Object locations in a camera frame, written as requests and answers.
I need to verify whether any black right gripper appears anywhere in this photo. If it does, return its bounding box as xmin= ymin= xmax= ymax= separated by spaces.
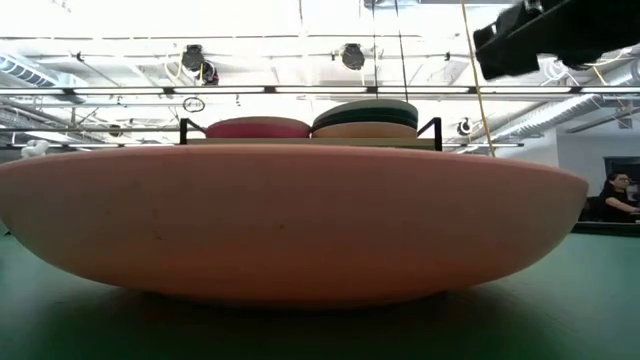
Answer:
xmin=472 ymin=0 xmax=640 ymax=81

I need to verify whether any magenta plate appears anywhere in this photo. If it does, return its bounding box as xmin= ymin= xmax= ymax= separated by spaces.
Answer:
xmin=204 ymin=115 xmax=312 ymax=140

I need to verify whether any black office chair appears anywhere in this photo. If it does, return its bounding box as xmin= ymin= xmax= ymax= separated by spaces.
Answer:
xmin=578 ymin=195 xmax=607 ymax=224

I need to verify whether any person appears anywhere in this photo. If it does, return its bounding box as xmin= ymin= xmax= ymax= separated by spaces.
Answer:
xmin=598 ymin=171 xmax=640 ymax=224

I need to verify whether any dark desk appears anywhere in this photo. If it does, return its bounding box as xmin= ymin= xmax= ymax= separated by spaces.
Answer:
xmin=571 ymin=221 xmax=640 ymax=237

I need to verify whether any large pink bowl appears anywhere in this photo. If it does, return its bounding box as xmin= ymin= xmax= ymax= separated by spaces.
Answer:
xmin=0 ymin=143 xmax=590 ymax=305

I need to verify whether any long ceiling light bar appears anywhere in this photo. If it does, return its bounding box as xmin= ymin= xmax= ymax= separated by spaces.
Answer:
xmin=0 ymin=85 xmax=640 ymax=96

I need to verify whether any white rounded object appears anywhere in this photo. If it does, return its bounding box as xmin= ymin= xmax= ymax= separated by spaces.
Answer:
xmin=20 ymin=139 xmax=52 ymax=160

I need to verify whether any thin black hanging cable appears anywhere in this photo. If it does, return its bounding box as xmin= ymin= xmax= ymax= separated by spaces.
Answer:
xmin=393 ymin=0 xmax=410 ymax=102

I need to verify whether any black wire dish rack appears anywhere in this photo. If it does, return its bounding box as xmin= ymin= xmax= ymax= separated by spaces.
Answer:
xmin=178 ymin=116 xmax=444 ymax=153

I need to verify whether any hanging black wire ring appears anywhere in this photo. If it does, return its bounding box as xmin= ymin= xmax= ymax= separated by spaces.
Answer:
xmin=181 ymin=96 xmax=207 ymax=114

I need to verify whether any yellow looped cable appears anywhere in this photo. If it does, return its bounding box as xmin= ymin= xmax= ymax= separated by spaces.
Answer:
xmin=164 ymin=48 xmax=186 ymax=82

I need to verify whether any ribbed ceiling air duct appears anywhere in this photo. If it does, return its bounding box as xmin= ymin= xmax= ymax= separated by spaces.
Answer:
xmin=0 ymin=52 xmax=89 ymax=90

